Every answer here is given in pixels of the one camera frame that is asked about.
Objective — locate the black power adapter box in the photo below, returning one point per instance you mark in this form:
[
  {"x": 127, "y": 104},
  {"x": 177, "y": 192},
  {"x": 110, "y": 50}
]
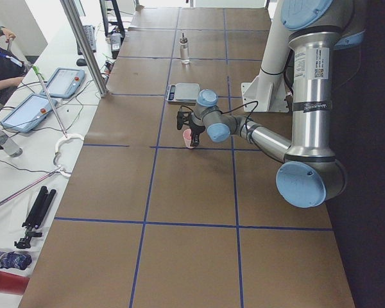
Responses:
[{"x": 115, "y": 42}]

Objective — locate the seated person in black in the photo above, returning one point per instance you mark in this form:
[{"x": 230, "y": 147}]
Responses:
[{"x": 12, "y": 70}]

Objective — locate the silver digital kitchen scale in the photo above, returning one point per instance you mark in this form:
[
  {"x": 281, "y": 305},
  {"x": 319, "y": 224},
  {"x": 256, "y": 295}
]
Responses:
[{"x": 182, "y": 93}]

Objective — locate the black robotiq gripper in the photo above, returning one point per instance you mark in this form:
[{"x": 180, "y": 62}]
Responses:
[{"x": 196, "y": 129}]

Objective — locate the black folded tripod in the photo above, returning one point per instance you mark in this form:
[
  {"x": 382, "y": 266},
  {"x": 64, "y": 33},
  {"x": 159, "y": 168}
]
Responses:
[{"x": 36, "y": 217}]

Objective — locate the black keyboard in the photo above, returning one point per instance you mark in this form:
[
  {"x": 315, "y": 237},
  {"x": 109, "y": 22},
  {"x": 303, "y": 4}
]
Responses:
[{"x": 89, "y": 31}]

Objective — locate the red cylinder bottle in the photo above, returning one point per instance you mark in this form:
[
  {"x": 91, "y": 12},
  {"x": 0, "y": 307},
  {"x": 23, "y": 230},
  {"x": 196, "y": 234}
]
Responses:
[{"x": 13, "y": 284}]

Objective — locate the white curved grabber tool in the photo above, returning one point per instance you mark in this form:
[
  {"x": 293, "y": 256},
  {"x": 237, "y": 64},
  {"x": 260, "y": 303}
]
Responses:
[{"x": 61, "y": 150}]

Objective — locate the clear glass sauce bottle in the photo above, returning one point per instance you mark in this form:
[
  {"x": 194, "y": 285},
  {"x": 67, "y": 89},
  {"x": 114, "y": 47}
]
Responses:
[{"x": 184, "y": 49}]

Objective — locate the near blue teach pendant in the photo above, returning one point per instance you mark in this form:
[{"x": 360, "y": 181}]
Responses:
[{"x": 28, "y": 114}]

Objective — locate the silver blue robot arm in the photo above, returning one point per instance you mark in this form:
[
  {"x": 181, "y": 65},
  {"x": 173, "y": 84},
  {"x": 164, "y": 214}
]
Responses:
[{"x": 306, "y": 32}]

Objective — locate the pink plastic cup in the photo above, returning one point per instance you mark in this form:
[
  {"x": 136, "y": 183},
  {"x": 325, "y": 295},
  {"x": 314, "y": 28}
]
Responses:
[{"x": 187, "y": 138}]

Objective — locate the far blue teach pendant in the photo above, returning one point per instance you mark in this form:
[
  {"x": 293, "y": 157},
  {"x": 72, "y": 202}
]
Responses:
[{"x": 64, "y": 82}]

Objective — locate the black computer mouse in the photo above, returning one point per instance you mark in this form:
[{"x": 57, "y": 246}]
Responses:
[{"x": 81, "y": 62}]

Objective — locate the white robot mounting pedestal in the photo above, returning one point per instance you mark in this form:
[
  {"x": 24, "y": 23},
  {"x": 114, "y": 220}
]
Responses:
[{"x": 267, "y": 93}]

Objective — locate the blue teach pendant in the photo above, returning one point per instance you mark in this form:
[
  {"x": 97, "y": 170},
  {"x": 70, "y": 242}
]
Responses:
[
  {"x": 28, "y": 114},
  {"x": 64, "y": 82}
]

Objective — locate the blue folded umbrella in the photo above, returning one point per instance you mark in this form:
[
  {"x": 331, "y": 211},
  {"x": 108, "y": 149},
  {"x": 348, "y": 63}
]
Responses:
[{"x": 14, "y": 260}]

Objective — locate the aluminium frame post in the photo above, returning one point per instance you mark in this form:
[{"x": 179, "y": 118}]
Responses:
[{"x": 73, "y": 17}]

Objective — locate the clear water bottle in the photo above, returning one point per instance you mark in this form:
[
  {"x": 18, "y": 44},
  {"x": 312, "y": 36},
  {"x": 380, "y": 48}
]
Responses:
[{"x": 10, "y": 147}]

